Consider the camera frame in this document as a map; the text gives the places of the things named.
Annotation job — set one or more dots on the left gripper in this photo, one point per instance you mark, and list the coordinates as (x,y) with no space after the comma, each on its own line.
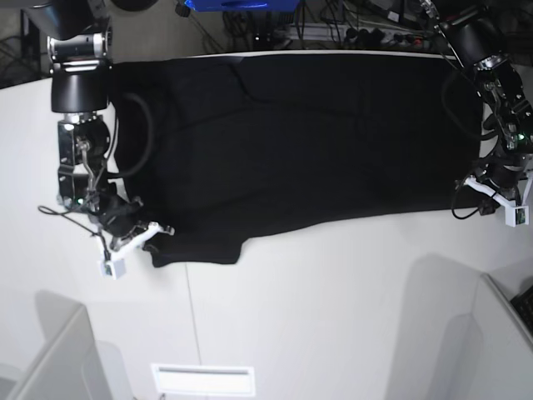
(500,174)

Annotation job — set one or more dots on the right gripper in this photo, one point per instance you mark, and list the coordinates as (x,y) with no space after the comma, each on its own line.
(123,222)

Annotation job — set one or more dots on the black T-shirt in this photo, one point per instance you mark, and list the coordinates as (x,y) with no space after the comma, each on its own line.
(248,147)

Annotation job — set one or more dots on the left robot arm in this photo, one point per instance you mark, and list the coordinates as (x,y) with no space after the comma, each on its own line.
(479,47)

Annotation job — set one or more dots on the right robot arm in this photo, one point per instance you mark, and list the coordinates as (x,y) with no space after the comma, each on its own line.
(79,41)

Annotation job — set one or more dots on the black keyboard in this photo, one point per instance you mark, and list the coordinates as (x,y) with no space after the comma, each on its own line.
(523,304)

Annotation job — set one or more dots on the white left partition panel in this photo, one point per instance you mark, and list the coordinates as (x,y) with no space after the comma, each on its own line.
(49,351)

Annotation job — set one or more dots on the white partition panel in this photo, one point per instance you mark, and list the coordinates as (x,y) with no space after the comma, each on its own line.
(459,336)
(49,351)

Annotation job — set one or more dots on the white right partition panel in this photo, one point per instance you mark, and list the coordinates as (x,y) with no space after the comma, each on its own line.
(459,336)

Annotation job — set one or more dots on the blue box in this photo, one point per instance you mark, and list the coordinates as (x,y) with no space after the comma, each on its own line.
(208,6)

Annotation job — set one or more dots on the white power strip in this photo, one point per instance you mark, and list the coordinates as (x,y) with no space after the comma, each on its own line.
(344,35)

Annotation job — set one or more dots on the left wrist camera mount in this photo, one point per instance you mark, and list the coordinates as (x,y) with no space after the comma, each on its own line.
(516,212)

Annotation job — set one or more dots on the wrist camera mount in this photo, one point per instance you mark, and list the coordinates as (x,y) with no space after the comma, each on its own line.
(113,253)
(516,212)

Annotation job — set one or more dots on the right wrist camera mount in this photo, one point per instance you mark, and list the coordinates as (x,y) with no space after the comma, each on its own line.
(113,253)

